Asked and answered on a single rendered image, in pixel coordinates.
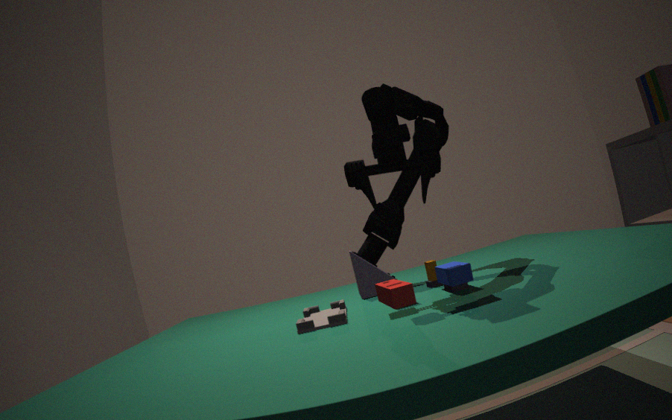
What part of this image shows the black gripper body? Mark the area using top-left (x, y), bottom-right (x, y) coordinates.
top-left (344, 142), bottom-right (441, 187)

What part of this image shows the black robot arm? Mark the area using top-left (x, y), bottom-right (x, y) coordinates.
top-left (356, 83), bottom-right (449, 267)

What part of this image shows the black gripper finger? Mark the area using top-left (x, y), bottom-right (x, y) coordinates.
top-left (352, 171), bottom-right (378, 211)
top-left (420, 161), bottom-right (436, 203)

